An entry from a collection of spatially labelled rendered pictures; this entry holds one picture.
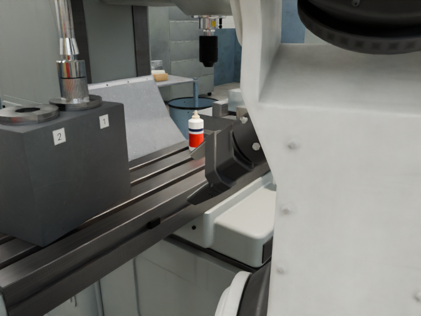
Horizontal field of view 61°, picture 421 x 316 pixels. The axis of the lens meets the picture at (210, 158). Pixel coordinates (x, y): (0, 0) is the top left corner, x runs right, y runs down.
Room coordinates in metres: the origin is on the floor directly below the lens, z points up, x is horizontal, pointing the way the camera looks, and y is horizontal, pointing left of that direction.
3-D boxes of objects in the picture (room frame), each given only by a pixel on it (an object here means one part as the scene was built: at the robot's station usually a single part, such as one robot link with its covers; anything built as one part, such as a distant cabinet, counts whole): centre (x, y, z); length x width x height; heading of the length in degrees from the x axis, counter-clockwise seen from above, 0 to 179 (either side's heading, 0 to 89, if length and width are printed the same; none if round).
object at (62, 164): (0.60, 0.26, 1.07); 0.22 x 0.12 x 0.20; 154
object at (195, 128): (0.94, 0.04, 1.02); 0.04 x 0.04 x 0.11
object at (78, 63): (0.64, 0.24, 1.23); 0.05 x 0.05 x 0.01
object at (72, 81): (0.64, 0.24, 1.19); 0.05 x 0.05 x 0.06
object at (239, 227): (0.93, 0.00, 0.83); 0.50 x 0.35 x 0.12; 53
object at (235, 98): (1.06, -0.09, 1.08); 0.06 x 0.05 x 0.06; 141
